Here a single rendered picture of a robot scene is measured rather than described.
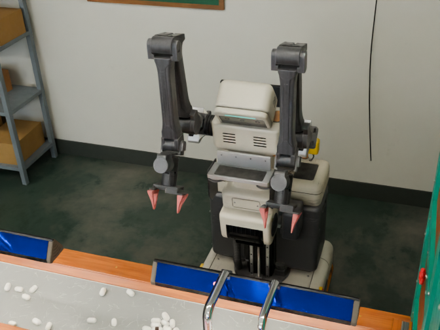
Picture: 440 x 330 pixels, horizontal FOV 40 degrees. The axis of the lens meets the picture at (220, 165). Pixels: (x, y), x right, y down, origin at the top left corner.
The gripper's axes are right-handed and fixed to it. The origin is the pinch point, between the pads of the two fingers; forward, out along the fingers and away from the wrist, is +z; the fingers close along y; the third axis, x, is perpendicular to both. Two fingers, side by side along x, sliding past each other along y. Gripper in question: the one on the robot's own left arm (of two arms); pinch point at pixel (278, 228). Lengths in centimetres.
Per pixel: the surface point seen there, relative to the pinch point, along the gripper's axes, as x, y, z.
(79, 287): -9, -71, 34
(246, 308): -4.3, -7.1, 29.5
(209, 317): -54, -6, 16
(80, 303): -16, -67, 37
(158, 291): -5, -41, 30
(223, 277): -43.4, -6.0, 8.1
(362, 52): 153, 7, -79
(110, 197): 159, -147, 31
